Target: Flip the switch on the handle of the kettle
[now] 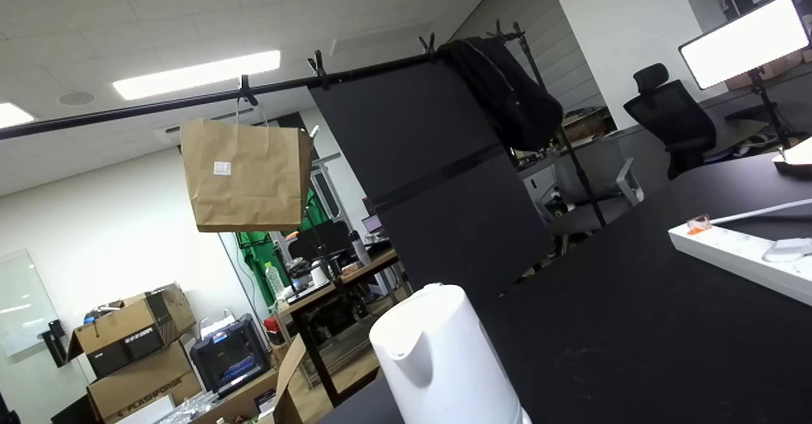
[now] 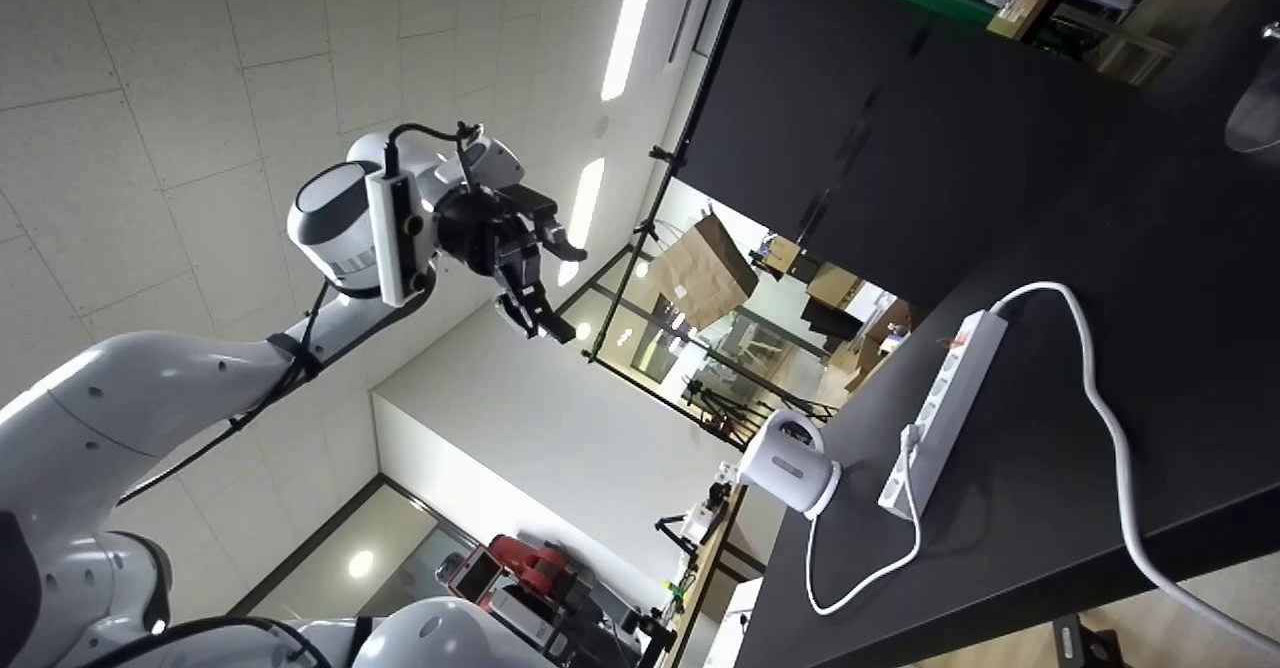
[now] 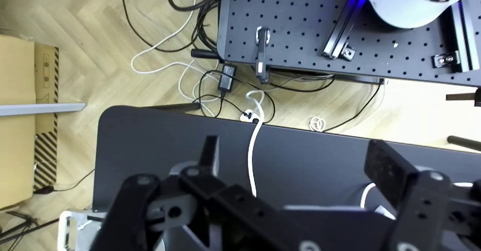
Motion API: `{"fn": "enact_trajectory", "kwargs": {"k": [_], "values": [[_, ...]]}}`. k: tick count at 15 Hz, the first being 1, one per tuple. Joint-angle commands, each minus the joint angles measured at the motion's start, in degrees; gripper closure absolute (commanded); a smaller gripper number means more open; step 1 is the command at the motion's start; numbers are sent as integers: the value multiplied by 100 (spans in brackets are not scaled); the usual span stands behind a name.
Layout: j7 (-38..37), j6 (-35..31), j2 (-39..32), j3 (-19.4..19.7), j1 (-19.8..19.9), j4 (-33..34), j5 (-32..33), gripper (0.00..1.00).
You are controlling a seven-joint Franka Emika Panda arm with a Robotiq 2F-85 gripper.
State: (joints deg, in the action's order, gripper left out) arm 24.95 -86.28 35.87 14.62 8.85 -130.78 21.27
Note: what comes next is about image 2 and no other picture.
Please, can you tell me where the brown cardboard box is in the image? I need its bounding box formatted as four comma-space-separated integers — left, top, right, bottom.
647, 210, 760, 332

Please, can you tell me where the stack of cardboard boxes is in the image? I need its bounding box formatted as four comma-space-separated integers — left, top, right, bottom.
757, 235, 926, 391

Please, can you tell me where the white kettle cable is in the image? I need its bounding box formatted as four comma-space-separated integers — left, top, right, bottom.
804, 424, 927, 617

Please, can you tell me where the white power strip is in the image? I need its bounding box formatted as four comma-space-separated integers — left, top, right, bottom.
877, 309, 1010, 522

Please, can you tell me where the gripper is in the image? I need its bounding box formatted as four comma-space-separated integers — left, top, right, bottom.
437, 185, 589, 346

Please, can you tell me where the red machine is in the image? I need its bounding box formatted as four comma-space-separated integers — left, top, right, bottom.
444, 533, 603, 641

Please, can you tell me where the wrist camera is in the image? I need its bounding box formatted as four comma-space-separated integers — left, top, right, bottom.
365, 169, 437, 309

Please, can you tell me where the long ceiling light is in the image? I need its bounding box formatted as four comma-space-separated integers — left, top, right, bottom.
600, 0, 663, 103
556, 156, 607, 288

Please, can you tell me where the white power strip cable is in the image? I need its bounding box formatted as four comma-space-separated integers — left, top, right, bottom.
988, 280, 1280, 660

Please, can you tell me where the black backdrop stand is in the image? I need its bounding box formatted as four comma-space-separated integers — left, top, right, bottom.
584, 0, 753, 365

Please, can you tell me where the white electric kettle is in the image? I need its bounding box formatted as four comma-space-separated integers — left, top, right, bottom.
737, 409, 844, 522

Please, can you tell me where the black backdrop panel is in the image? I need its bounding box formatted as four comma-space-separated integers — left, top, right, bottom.
679, 0, 1136, 311

